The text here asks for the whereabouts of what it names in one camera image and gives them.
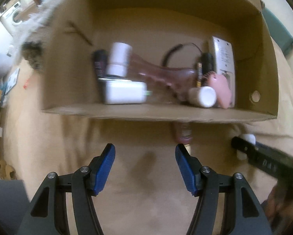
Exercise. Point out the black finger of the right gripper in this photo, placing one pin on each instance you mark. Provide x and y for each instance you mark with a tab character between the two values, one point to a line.
270	160

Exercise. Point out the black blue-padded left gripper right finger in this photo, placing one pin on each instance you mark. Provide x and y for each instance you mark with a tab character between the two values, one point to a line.
242	213

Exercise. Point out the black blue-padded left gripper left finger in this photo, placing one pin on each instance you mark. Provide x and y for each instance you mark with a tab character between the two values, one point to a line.
47	212

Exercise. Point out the pink cloud-shaped case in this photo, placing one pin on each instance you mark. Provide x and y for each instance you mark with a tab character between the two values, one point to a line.
220	85

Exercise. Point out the white round cap bottle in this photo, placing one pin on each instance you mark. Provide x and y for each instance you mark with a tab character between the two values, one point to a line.
204	97

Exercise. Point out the white remote control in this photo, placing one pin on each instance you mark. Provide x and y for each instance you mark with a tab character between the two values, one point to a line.
224	63

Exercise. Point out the black cable device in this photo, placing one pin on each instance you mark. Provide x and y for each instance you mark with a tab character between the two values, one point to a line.
188	54

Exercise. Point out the small black gold battery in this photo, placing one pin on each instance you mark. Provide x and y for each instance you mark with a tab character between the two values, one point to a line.
199	73

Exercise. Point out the black lighter with red print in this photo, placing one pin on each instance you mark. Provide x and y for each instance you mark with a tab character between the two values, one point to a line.
100	61

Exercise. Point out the white pill bottle blue label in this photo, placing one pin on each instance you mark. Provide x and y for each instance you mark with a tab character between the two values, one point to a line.
118	59

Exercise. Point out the white bottle red label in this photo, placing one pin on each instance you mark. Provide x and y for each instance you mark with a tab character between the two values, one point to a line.
242	143

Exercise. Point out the grey chair seat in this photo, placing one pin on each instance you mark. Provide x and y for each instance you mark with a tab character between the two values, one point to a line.
13	205

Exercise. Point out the pink patterned lip balm tube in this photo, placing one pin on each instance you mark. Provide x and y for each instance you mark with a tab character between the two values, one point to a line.
183	134

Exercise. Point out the teal cushion orange stripe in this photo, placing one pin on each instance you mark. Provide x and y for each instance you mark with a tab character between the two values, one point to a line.
278	32

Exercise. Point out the red package on floor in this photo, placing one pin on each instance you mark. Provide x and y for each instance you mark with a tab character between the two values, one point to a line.
25	86

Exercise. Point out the brown cardboard box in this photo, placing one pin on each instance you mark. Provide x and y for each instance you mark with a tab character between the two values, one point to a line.
151	27

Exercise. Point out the leopard print fluffy blanket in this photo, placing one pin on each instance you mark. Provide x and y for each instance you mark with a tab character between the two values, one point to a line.
31	36

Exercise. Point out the white washing machine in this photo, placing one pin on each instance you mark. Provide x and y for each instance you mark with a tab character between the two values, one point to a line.
8	18

